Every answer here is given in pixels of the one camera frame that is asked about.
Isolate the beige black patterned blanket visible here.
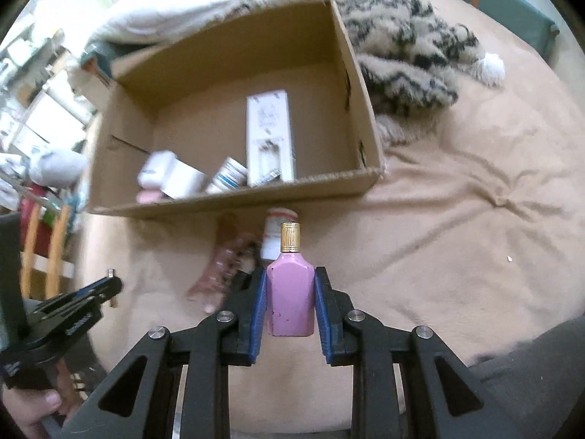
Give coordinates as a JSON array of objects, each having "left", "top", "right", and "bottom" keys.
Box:
[{"left": 238, "top": 0, "right": 507, "bottom": 147}]

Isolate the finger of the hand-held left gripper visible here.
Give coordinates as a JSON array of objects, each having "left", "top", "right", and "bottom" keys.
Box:
[
  {"left": 73, "top": 271, "right": 124, "bottom": 297},
  {"left": 32, "top": 292, "right": 120, "bottom": 317}
]

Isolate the white duvet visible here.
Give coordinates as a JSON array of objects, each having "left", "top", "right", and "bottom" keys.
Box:
[{"left": 89, "top": 0, "right": 394, "bottom": 42}]

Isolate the brown cardboard box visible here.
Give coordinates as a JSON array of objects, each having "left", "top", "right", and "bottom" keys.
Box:
[{"left": 87, "top": 0, "right": 385, "bottom": 219}]

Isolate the white earbuds case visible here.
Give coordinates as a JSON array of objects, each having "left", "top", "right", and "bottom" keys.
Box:
[{"left": 138, "top": 151, "right": 179, "bottom": 190}]

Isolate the small white labelled bottle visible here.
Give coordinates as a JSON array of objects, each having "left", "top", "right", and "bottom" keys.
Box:
[{"left": 205, "top": 157, "right": 250, "bottom": 194}]

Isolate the white medicine bottle red label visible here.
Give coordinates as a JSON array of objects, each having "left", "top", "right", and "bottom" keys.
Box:
[{"left": 260, "top": 207, "right": 300, "bottom": 261}]

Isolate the pink perfume bottle gold cap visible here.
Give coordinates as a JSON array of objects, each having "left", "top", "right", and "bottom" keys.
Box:
[{"left": 265, "top": 222, "right": 317, "bottom": 337}]

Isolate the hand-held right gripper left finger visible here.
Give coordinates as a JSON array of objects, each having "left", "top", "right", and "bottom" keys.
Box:
[{"left": 59, "top": 266, "right": 268, "bottom": 439}]

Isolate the person's left hand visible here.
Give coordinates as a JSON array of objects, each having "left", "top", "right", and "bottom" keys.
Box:
[{"left": 0, "top": 389, "right": 63, "bottom": 439}]

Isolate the white remote control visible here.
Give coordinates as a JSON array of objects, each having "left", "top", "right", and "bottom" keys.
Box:
[{"left": 246, "top": 91, "right": 295, "bottom": 187}]

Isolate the grey stuffed bag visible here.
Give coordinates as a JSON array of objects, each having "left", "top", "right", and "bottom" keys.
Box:
[{"left": 27, "top": 149, "right": 90, "bottom": 188}]

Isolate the white plug adapter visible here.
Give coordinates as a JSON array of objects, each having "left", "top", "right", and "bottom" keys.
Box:
[{"left": 162, "top": 158, "right": 208, "bottom": 199}]

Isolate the white kitchen cabinet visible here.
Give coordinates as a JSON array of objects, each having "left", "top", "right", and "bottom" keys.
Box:
[{"left": 14, "top": 71, "right": 90, "bottom": 147}]

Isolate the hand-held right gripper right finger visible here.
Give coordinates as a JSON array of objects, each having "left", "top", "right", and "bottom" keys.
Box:
[{"left": 314, "top": 266, "right": 526, "bottom": 439}]

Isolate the brown transparent pouch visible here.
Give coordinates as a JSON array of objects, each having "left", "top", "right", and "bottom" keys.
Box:
[{"left": 186, "top": 213, "right": 257, "bottom": 314}]

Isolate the wooden rack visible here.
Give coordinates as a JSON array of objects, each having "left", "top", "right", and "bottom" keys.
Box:
[{"left": 18, "top": 201, "right": 78, "bottom": 303}]

